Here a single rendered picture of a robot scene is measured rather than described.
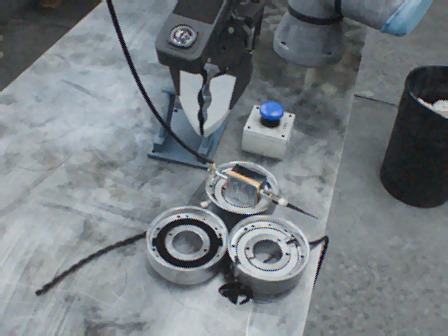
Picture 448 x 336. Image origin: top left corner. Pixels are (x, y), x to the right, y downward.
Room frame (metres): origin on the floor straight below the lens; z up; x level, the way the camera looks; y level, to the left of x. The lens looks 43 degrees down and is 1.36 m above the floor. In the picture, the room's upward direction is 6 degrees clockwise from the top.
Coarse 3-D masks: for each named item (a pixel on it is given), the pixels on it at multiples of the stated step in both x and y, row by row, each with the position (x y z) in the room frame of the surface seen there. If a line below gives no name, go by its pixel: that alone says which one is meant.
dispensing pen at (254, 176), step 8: (208, 168) 0.53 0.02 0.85; (216, 168) 0.53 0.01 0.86; (232, 168) 0.52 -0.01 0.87; (240, 168) 0.52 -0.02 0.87; (216, 176) 0.53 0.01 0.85; (224, 176) 0.52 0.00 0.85; (248, 176) 0.51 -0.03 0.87; (256, 176) 0.51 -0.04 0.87; (264, 176) 0.51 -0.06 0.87; (264, 184) 0.51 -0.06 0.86; (264, 192) 0.49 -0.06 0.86; (272, 200) 0.48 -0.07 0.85; (280, 200) 0.48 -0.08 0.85; (296, 208) 0.47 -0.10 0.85; (312, 216) 0.46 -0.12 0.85
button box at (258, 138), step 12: (252, 120) 0.66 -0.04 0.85; (264, 120) 0.66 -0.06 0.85; (276, 120) 0.67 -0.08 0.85; (288, 120) 0.67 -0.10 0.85; (252, 132) 0.64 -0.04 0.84; (264, 132) 0.64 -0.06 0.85; (276, 132) 0.64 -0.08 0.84; (288, 132) 0.64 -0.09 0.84; (252, 144) 0.64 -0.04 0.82; (264, 144) 0.63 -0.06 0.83; (276, 144) 0.63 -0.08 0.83; (264, 156) 0.63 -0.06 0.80; (276, 156) 0.63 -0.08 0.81
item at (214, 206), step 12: (228, 168) 0.56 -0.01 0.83; (252, 168) 0.57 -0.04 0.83; (264, 168) 0.56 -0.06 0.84; (216, 180) 0.53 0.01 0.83; (276, 180) 0.54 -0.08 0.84; (276, 192) 0.52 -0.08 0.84; (216, 204) 0.48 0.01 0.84; (240, 204) 0.49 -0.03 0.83; (276, 204) 0.50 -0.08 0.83; (228, 216) 0.47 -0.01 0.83; (240, 216) 0.47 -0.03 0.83
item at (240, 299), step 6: (222, 288) 0.37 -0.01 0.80; (228, 288) 0.37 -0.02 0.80; (234, 288) 0.37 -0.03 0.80; (240, 288) 0.37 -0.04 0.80; (246, 288) 0.37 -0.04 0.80; (222, 294) 0.36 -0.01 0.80; (228, 294) 0.36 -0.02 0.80; (234, 294) 0.36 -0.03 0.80; (240, 294) 0.36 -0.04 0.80; (246, 294) 0.37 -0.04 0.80; (252, 294) 0.37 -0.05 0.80; (234, 300) 0.36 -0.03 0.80; (240, 300) 0.36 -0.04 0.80; (246, 300) 0.36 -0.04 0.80
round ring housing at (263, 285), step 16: (240, 224) 0.45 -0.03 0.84; (256, 224) 0.46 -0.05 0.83; (272, 224) 0.46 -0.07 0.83; (288, 224) 0.46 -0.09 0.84; (256, 240) 0.43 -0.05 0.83; (272, 240) 0.43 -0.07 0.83; (304, 240) 0.43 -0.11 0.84; (288, 256) 0.41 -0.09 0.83; (304, 256) 0.41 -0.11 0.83; (240, 272) 0.38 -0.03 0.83; (304, 272) 0.39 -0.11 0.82; (256, 288) 0.36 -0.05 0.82; (272, 288) 0.36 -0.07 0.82; (288, 288) 0.37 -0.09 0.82
